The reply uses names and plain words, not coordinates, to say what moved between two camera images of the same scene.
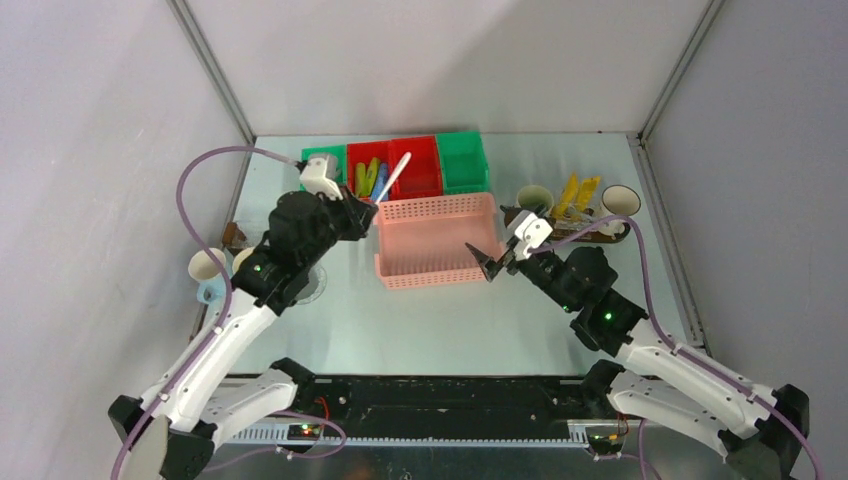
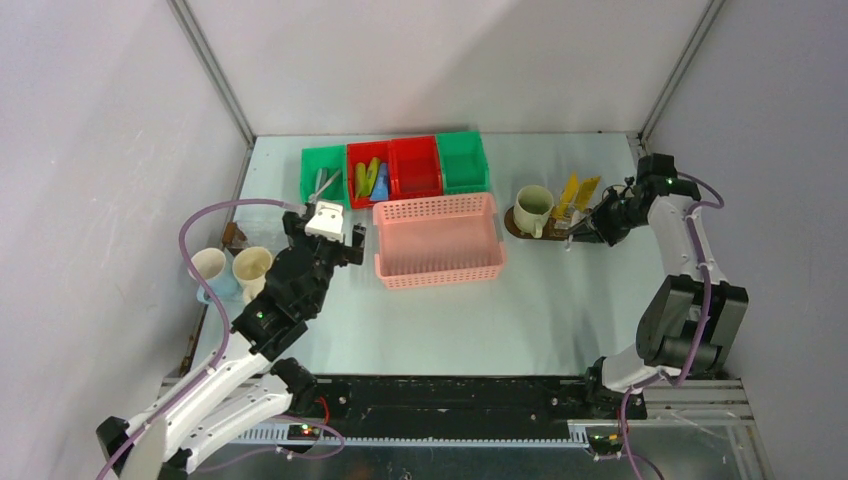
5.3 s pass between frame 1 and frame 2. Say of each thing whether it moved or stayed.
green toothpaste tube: stayed
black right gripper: moved
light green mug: stayed
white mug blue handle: stayed
